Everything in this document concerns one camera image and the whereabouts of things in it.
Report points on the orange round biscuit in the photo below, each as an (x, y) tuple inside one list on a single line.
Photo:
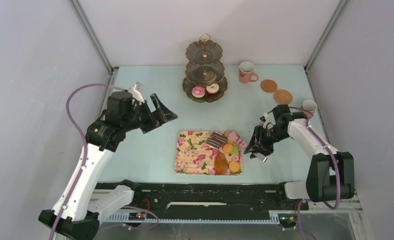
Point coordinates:
[(234, 167), (228, 148)]

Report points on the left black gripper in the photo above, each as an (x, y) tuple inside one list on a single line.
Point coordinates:
[(155, 118)]

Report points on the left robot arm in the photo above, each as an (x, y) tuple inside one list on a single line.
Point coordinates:
[(73, 216)]

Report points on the orange round biscuit middle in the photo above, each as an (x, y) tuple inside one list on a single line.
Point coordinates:
[(228, 148)]

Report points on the brown round coaster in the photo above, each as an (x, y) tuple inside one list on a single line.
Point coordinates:
[(282, 97), (268, 86)]

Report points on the three-tier dark cake stand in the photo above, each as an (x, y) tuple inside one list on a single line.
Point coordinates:
[(204, 68)]

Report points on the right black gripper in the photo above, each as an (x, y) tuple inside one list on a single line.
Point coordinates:
[(258, 144)]

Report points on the white donut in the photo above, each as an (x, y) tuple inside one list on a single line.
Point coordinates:
[(213, 89)]

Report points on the pink mug near stand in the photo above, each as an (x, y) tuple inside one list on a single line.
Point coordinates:
[(246, 73)]

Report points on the brown croissant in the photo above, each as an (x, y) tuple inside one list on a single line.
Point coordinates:
[(220, 164)]

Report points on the brown round coaster right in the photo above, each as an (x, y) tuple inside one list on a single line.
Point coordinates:
[(282, 97)]

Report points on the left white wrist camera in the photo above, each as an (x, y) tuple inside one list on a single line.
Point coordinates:
[(135, 91)]

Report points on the pink mug at right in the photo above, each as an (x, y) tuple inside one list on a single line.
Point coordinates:
[(310, 107)]

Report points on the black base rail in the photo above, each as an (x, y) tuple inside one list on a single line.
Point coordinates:
[(179, 202)]

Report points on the pink frosted donut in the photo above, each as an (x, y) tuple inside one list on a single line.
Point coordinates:
[(198, 91)]

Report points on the floral serving tray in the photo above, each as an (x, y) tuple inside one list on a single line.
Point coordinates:
[(195, 157)]

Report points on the green macaron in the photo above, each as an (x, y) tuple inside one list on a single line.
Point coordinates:
[(235, 151)]

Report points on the pink handled tongs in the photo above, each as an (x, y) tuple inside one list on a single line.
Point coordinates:
[(238, 139)]

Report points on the chocolate layered cake slice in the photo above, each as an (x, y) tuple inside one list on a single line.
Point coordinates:
[(217, 140)]

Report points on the brown round coaster left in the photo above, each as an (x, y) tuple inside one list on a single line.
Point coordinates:
[(268, 86)]

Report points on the orange round biscuit bottom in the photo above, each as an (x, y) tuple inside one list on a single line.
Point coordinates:
[(234, 167)]

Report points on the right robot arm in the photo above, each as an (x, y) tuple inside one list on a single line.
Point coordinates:
[(331, 172)]

